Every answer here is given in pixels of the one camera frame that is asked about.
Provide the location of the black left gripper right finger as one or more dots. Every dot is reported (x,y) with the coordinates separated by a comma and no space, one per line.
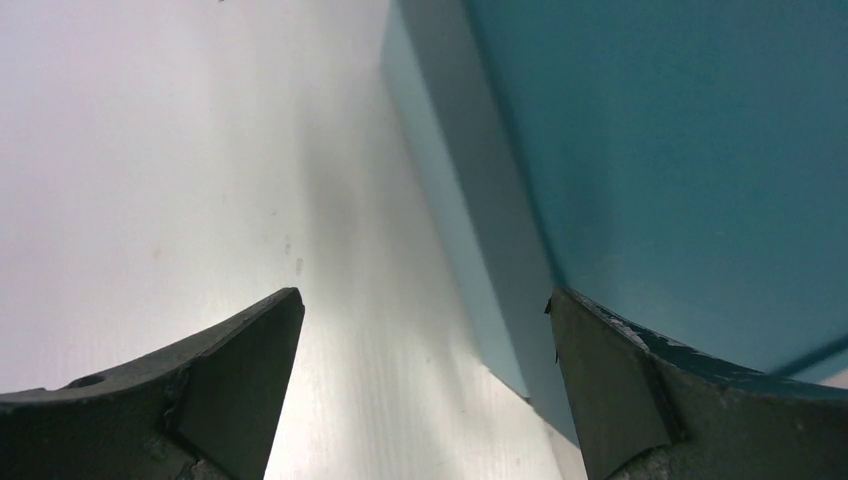
(648,407)

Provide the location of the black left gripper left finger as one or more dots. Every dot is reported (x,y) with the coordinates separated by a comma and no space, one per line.
(205,407)

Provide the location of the teal drawer organizer box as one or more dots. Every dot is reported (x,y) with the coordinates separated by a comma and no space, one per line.
(682,163)

